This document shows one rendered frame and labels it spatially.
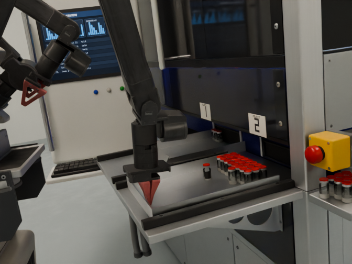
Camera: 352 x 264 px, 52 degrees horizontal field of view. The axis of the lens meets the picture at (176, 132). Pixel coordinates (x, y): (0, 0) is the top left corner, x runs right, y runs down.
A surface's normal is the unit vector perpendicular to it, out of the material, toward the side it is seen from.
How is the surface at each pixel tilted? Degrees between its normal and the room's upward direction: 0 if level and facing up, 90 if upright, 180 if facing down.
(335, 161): 90
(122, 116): 90
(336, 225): 90
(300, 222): 90
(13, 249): 8
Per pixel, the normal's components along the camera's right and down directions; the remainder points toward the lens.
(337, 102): 0.36, 0.17
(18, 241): 0.02, -0.98
